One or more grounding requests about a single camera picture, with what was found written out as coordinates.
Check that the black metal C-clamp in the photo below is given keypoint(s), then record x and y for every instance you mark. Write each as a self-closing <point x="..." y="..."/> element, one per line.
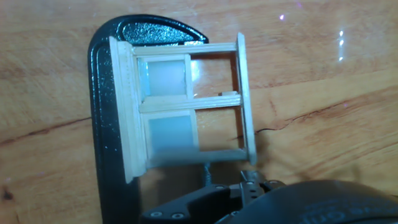
<point x="102" y="124"/>

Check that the wooden sash with translucent pane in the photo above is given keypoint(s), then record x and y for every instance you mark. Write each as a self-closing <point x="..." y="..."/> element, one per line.
<point x="164" y="77"/>
<point x="169" y="133"/>

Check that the glossy brown wooden board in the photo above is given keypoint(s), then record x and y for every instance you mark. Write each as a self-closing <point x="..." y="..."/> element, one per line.
<point x="311" y="93"/>

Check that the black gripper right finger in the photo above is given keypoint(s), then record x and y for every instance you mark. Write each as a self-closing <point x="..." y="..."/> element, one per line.
<point x="250" y="189"/>

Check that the miniature wooden window frame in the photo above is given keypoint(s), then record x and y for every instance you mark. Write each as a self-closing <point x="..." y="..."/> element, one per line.
<point x="127" y="109"/>

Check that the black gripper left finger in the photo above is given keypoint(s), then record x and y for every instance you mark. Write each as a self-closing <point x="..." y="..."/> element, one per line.
<point x="192" y="208"/>

